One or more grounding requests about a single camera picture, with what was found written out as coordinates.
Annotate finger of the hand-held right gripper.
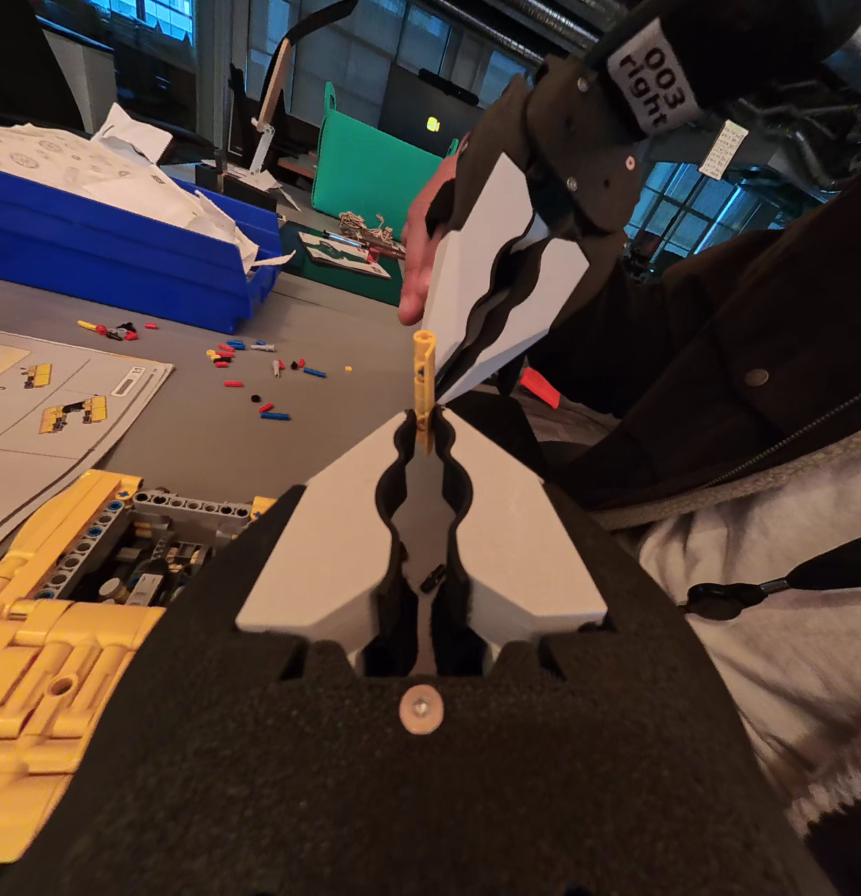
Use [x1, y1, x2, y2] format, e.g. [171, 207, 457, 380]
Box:
[437, 237, 591, 407]
[421, 152, 552, 373]

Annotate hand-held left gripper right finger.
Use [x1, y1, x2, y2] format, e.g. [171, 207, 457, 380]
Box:
[439, 410, 608, 674]

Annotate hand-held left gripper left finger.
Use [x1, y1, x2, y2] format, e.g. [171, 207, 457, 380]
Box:
[236, 412, 412, 674]

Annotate long yellow toy connector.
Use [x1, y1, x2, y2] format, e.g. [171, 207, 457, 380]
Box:
[411, 329, 439, 454]

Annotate black-headed desk lamp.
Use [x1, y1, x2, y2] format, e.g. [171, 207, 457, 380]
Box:
[227, 0, 359, 191]

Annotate person's right hand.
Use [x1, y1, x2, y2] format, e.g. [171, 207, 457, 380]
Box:
[397, 133, 475, 328]

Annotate orange traffic cone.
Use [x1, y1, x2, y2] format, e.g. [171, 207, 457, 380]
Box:
[519, 368, 562, 410]

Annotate small wooden model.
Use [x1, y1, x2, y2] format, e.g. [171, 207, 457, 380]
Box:
[337, 211, 408, 263]

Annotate white green booklet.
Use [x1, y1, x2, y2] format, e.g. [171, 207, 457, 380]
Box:
[297, 230, 394, 282]

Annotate green plastic bin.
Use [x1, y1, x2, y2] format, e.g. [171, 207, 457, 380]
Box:
[311, 81, 461, 225]

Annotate paper note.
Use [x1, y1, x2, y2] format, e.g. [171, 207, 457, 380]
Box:
[697, 118, 750, 180]

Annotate dark green mat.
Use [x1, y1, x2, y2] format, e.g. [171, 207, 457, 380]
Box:
[279, 222, 412, 309]

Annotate scattered small toy pins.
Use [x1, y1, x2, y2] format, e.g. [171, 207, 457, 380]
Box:
[76, 319, 356, 423]

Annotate black badge reel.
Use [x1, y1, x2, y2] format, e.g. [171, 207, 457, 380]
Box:
[685, 538, 861, 622]

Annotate person's fleece-lined jacket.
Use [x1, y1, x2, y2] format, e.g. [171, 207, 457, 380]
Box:
[584, 392, 861, 896]

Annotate yellow toy car model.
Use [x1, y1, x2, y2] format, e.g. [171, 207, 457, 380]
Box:
[0, 468, 279, 867]

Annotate instruction booklet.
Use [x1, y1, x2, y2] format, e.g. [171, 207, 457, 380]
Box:
[0, 327, 177, 555]

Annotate blue plastic bin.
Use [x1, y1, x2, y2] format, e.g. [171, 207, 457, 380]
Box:
[0, 164, 285, 337]

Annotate black wall screen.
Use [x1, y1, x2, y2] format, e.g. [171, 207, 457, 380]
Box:
[379, 62, 487, 160]

